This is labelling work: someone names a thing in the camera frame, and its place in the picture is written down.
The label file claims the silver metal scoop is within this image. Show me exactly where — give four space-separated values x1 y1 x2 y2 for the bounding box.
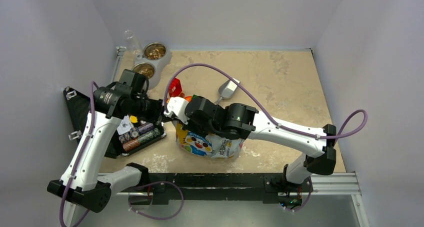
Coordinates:
214 79 240 105

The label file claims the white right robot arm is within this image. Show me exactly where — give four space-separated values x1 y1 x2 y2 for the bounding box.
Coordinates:
166 96 336 191

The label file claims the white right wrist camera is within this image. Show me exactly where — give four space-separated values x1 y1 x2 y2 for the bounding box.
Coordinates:
163 97 190 125

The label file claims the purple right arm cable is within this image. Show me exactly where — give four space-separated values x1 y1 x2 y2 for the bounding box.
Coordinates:
163 63 369 141

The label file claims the red toy block frame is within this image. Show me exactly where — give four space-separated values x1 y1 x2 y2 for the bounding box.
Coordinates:
167 78 185 98

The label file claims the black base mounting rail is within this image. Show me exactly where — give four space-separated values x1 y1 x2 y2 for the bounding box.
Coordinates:
122 172 313 206

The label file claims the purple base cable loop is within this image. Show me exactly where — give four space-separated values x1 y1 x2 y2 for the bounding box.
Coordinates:
127 181 185 221

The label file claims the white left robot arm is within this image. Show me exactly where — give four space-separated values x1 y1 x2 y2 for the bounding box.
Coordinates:
47 69 164 215

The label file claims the colourful pet food bag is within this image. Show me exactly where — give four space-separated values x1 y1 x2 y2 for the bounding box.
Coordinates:
172 121 245 159

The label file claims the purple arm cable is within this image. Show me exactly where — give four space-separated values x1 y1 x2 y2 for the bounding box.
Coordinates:
58 81 100 227
163 63 369 141

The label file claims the aluminium frame rail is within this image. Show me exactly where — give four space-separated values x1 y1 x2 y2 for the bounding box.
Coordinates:
68 172 362 197

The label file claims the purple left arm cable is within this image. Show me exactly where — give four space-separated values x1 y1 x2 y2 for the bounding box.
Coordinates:
58 81 100 227

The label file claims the clear water bottle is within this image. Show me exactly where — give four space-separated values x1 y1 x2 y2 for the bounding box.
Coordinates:
123 29 143 60

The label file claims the grey double pet bowl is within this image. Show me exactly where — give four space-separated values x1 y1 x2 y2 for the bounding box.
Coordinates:
132 42 172 90

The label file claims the black poker chip case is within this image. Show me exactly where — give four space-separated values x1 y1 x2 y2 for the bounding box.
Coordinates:
63 86 167 159

